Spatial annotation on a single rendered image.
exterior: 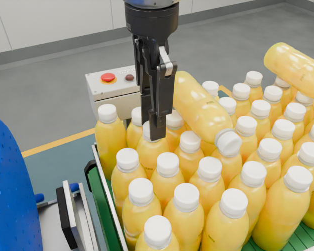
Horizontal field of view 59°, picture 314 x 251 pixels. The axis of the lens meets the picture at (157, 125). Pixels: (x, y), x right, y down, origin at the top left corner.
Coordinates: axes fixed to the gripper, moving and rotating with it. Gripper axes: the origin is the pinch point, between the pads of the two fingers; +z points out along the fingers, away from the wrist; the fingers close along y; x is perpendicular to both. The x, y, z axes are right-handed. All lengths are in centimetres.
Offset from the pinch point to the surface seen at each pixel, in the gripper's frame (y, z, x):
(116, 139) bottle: -7.6, 10.5, -5.7
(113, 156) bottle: -7.5, 15.3, -6.9
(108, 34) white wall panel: -288, 105, 53
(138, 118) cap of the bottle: -5.7, 4.3, -1.1
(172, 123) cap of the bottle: -2.2, 4.9, 5.0
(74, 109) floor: -168, 115, -9
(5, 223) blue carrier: 13.0, -0.2, -24.7
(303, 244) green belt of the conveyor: 22.4, 25.2, 25.0
